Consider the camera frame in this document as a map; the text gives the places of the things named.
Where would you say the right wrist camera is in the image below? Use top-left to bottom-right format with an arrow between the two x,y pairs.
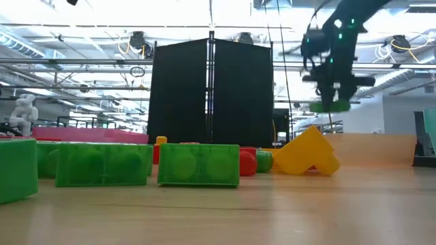
300,28 -> 331,59

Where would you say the teal translucent bin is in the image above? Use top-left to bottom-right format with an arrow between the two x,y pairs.
423,108 -> 436,154

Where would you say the yellow sloped building block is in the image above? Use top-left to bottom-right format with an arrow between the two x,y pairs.
271,125 -> 342,176

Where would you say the ceiling cable reel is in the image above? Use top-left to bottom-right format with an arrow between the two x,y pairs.
128,31 -> 154,59
237,31 -> 255,46
390,34 -> 412,54

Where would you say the silver ventilation duct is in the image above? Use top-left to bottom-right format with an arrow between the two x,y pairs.
354,67 -> 436,100

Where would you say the black metal railing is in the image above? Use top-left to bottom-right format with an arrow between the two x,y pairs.
56,116 -> 117,130

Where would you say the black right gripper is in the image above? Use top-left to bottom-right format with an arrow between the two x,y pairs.
302,62 -> 376,113

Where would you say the grey ceiling pipe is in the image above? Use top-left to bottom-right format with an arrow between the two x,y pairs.
0,58 -> 154,66

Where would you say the black partition panel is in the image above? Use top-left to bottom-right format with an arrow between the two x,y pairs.
211,37 -> 275,148
146,37 -> 209,144

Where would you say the white humanoid robot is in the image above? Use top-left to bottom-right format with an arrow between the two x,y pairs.
8,93 -> 40,137

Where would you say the pink translucent bin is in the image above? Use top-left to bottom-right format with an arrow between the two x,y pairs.
31,126 -> 150,145

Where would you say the green two-stud building block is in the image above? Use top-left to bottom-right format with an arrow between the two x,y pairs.
54,142 -> 150,188
157,142 -> 240,188

